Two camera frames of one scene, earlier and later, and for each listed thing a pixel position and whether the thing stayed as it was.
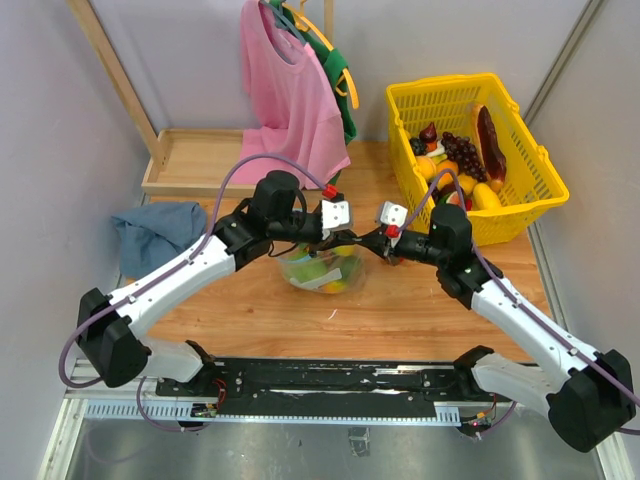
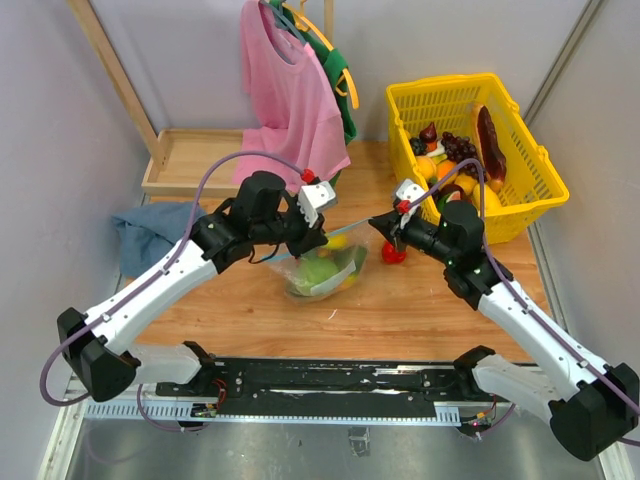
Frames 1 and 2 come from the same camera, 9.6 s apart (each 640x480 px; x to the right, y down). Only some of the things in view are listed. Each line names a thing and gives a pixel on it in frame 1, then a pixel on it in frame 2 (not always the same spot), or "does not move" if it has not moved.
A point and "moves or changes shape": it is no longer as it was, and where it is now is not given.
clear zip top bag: [330, 270] moves or changes shape
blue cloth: [146, 234] does not move
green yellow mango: [335, 286] -> [349, 281]
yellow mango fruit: [426, 166] does not move
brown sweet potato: [490, 152] does not move
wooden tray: [199, 161] does not move
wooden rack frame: [127, 85] does not move
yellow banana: [345, 250] moves or changes shape
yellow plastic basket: [530, 185] does not move
